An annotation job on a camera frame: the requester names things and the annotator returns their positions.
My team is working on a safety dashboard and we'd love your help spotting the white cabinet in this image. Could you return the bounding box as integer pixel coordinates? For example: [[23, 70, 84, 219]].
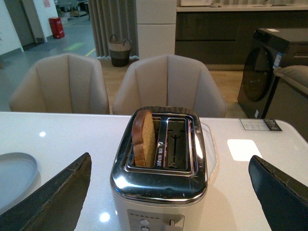
[[136, 0, 177, 59]]

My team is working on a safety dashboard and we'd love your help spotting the white and chrome toaster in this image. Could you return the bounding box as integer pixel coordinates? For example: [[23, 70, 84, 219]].
[[110, 106, 218, 231]]

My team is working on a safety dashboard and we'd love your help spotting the beige chair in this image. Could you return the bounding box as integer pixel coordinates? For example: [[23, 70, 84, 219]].
[[113, 54, 226, 118], [9, 53, 109, 114]]

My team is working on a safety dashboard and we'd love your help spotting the beige chair on right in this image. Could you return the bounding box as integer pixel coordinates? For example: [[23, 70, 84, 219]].
[[113, 54, 226, 118]]

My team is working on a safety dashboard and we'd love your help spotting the printed card on table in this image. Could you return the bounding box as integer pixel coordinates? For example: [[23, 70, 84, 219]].
[[240, 119, 282, 131]]

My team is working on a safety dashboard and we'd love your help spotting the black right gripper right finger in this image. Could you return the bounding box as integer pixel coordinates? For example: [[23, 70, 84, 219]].
[[248, 155, 308, 231]]

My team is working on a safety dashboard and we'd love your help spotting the round grey plate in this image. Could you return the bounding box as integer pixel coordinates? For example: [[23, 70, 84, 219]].
[[0, 153, 38, 214]]

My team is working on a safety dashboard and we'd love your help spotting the dark kitchen counter cabinet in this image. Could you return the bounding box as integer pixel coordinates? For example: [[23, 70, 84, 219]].
[[175, 9, 308, 65]]

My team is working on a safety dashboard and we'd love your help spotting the woven basket with handles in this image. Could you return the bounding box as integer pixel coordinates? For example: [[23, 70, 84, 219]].
[[108, 34, 131, 67]]

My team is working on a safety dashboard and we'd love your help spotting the beige chair on left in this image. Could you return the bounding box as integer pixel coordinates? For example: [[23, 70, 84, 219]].
[[9, 53, 109, 114]]

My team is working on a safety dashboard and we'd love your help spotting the slice of brown bread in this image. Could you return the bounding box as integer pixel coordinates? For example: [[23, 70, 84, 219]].
[[131, 110, 156, 167]]

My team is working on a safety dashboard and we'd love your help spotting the grey sofa armrest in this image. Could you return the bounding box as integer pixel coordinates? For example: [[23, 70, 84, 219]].
[[267, 64, 308, 142]]

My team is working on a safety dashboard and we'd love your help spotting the beige pleated curtain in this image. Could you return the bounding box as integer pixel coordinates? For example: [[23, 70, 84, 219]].
[[88, 0, 138, 57]]

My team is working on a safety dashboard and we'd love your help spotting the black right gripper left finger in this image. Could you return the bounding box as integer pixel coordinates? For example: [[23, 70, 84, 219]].
[[0, 153, 92, 231]]

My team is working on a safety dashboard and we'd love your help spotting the black washing machine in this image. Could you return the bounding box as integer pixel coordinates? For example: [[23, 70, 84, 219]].
[[237, 28, 308, 118]]

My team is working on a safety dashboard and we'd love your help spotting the red box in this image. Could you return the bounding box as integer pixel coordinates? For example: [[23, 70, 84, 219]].
[[49, 17, 65, 39]]

